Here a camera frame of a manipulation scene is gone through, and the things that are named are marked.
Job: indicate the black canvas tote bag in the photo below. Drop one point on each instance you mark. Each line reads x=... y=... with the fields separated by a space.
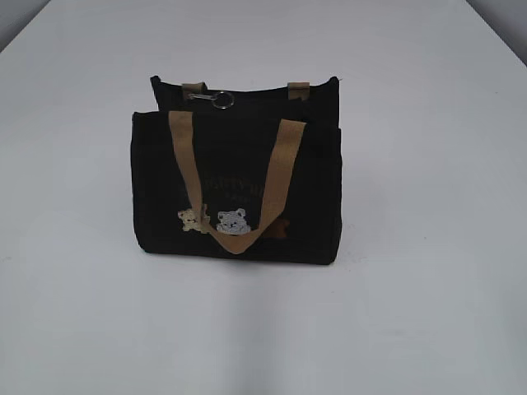
x=234 y=133

